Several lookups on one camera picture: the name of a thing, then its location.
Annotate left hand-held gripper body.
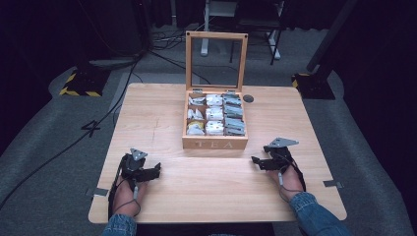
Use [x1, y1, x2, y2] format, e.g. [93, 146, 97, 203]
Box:
[118, 147, 149, 182]

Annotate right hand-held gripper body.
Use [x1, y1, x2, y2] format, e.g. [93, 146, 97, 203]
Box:
[263, 137, 300, 172]

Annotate wooden tea box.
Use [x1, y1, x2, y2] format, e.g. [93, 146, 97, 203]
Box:
[181, 30, 249, 150]

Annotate person's right hand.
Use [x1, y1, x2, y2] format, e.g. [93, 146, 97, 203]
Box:
[268, 163, 307, 203]

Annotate person's left hand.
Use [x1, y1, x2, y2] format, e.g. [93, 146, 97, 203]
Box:
[112, 175, 149, 218]

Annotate grey tape piece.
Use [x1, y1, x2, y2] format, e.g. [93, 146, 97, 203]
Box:
[86, 187, 110, 198]
[323, 179, 345, 189]

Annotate row of grey tea packets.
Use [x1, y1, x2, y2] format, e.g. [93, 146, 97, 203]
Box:
[222, 91, 247, 137]

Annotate row of white tea packets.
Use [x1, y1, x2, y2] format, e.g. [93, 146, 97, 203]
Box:
[205, 93, 225, 137]

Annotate row of silver tea packets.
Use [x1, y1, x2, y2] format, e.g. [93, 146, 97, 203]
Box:
[186, 94, 208, 136]

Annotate black yellow striped stand base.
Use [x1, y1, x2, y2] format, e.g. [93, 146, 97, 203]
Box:
[58, 67, 111, 98]
[290, 72, 336, 100]

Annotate black metal stand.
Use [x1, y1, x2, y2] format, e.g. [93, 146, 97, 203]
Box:
[228, 0, 285, 66]

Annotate black hand strap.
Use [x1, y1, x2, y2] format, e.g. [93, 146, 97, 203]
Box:
[286, 150, 308, 193]
[107, 155, 130, 221]

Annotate long black floor cable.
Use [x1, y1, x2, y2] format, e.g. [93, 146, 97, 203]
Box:
[0, 53, 146, 211]

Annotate bundle of floor cables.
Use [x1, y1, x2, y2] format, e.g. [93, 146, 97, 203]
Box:
[149, 28, 189, 52]

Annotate black slanted stand post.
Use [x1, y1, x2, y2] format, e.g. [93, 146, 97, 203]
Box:
[306, 0, 359, 73]

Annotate white desk frame legs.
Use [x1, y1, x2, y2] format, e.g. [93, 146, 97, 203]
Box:
[200, 0, 282, 61]

